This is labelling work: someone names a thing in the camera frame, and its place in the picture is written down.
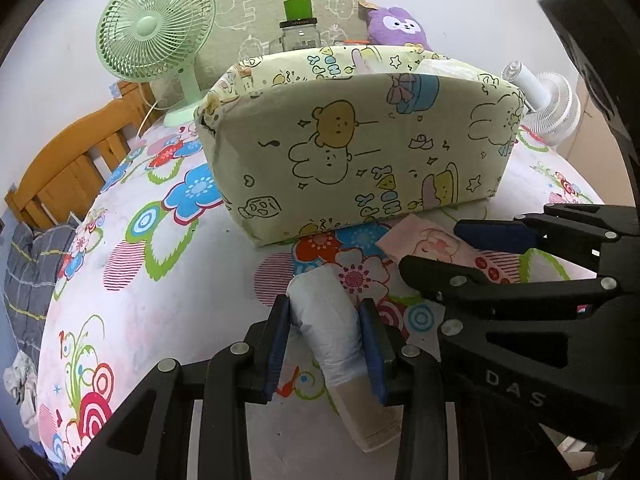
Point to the grey plaid bedding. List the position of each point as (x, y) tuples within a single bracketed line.
[(30, 280)]

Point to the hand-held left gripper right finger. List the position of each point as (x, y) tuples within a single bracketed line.
[(374, 355)]

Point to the white crumpled cloth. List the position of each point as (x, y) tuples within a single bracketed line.
[(20, 385)]

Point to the wooden bed headboard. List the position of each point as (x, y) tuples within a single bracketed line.
[(65, 170)]

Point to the green cylinder cap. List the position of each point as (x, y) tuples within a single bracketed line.
[(297, 8)]

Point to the cartoon-printed yellow storage box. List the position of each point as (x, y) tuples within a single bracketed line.
[(350, 150)]

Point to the purple plush rabbit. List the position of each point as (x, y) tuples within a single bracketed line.
[(400, 25)]

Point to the floral printed blanket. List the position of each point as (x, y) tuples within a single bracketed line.
[(175, 280)]

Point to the glass jar with black lid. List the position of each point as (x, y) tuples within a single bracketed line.
[(300, 37)]

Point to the white standing fan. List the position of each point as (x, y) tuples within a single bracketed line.
[(552, 107)]

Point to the green desk fan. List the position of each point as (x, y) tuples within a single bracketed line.
[(150, 27)]

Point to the pink patterned cloth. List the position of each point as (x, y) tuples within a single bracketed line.
[(430, 245)]

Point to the small jar with orange lid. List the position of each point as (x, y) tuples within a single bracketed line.
[(354, 40)]

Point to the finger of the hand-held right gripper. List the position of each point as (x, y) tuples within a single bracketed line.
[(495, 236), (500, 295)]

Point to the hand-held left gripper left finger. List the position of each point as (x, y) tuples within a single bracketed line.
[(277, 355)]

